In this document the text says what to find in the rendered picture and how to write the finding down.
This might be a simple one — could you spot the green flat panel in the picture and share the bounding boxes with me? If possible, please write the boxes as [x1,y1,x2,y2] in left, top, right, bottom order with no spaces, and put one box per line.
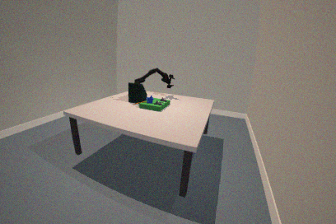
[139,97,170,111]

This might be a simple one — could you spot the blue micro servo with orange cable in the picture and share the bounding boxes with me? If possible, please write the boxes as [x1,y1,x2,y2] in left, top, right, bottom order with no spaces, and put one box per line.
[146,96,154,103]

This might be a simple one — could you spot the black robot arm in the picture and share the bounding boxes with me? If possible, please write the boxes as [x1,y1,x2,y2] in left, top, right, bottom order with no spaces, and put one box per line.
[135,68,169,84]

